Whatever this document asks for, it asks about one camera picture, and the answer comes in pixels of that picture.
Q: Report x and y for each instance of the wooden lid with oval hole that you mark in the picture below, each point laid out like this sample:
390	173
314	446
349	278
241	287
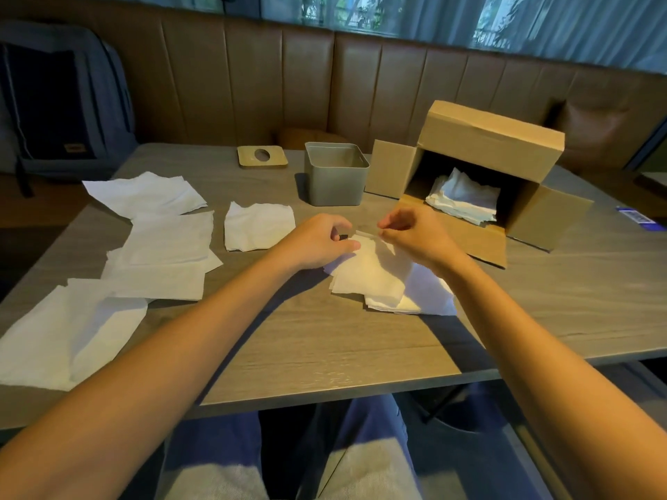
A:
262	156

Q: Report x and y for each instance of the person's right hand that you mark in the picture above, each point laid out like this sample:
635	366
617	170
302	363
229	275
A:
424	236

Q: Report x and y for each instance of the person's left thumb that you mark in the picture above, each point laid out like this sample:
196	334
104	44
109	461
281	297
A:
345	246

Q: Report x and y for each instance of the stack of napkins in box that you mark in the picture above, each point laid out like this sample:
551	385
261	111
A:
464	200

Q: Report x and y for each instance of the person's left hand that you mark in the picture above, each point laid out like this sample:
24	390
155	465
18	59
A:
307	244

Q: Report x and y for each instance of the brown leather cushion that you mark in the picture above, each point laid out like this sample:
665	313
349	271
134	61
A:
599	135

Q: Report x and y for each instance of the pile of white napkins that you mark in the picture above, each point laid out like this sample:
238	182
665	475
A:
432	296

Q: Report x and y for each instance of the person's right thumb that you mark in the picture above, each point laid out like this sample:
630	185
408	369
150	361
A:
393	235

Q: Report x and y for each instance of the blue card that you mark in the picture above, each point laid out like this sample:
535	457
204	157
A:
638	218

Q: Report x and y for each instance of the person's blue trousers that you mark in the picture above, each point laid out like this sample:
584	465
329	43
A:
365	453

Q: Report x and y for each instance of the pale sheer curtain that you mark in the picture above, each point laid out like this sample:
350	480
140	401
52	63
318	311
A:
469	20

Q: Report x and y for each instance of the grey square metal tin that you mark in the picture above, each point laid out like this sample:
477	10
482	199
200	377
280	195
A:
336	179

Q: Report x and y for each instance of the person's right forearm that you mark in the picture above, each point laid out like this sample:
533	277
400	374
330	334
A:
542	369

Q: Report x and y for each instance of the person's left forearm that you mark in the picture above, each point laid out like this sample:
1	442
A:
151	374

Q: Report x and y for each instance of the black table leg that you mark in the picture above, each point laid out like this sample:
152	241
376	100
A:
443	403

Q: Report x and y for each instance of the brown leather bench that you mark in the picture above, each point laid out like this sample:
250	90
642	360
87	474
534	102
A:
312	83

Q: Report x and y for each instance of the white paper napkin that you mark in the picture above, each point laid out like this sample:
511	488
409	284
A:
156	283
258	226
172	239
372	278
143	195
67	333

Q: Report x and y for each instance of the dark grey backpack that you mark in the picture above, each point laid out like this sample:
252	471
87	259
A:
57	104

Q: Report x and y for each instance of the brown cardboard box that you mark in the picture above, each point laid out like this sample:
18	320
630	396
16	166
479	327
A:
490	137

